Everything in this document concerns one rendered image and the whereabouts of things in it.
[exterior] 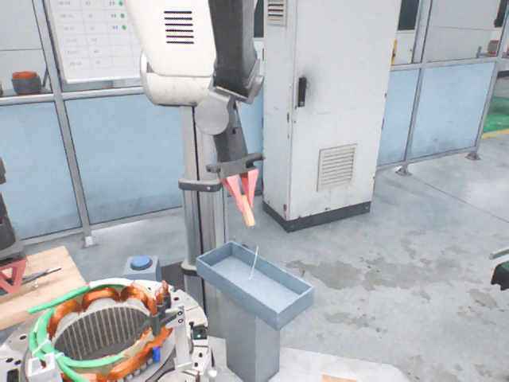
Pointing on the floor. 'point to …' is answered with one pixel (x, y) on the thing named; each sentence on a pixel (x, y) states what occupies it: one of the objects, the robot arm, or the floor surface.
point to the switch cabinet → (324, 106)
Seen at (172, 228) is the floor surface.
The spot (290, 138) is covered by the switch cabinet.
